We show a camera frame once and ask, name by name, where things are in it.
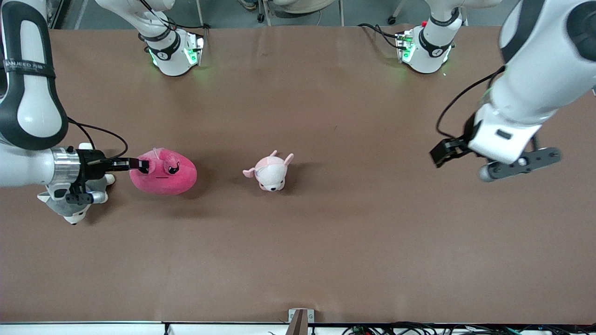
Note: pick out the grey husky plush toy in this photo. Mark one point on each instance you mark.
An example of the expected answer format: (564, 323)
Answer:
(70, 214)

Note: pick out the white table edge rail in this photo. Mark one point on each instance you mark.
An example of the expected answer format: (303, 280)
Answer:
(70, 329)

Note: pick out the grey metal pole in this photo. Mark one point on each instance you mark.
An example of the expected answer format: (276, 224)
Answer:
(201, 14)
(340, 11)

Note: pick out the pale pink puppy plush toy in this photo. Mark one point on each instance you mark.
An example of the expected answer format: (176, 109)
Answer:
(272, 174)

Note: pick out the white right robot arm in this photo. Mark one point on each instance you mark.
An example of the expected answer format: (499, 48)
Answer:
(32, 107)

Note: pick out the beige chair base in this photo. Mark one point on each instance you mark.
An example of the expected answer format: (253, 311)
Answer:
(302, 4)

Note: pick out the black chair castor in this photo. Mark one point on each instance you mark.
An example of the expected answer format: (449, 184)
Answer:
(391, 20)

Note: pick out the hot pink round plush toy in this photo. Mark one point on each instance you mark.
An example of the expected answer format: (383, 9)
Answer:
(172, 184)

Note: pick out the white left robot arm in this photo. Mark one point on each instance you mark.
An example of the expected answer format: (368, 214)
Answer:
(535, 83)

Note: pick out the blue-grey shoe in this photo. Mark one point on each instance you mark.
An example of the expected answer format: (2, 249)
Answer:
(249, 3)

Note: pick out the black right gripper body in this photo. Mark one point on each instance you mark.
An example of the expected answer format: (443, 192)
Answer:
(91, 164)

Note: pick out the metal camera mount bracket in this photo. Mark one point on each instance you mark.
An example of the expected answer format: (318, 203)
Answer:
(300, 325)

